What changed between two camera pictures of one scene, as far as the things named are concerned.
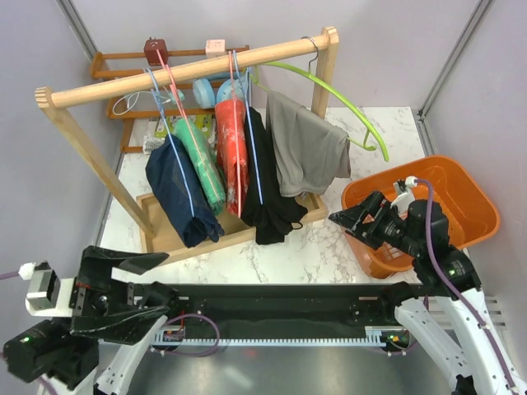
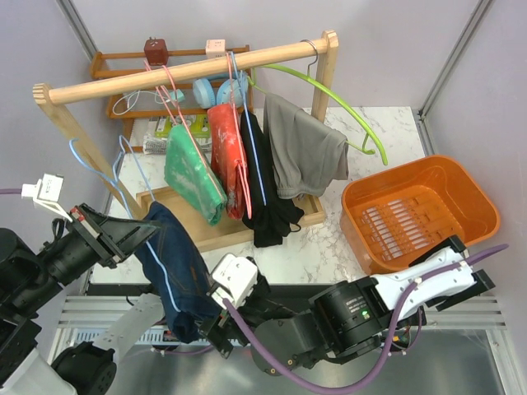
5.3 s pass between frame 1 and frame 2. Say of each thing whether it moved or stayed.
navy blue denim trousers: moved
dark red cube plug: stayed
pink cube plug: stayed
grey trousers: stayed
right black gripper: moved
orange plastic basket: stayed
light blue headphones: stayed
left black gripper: moved
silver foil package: stayed
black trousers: stayed
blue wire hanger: moved
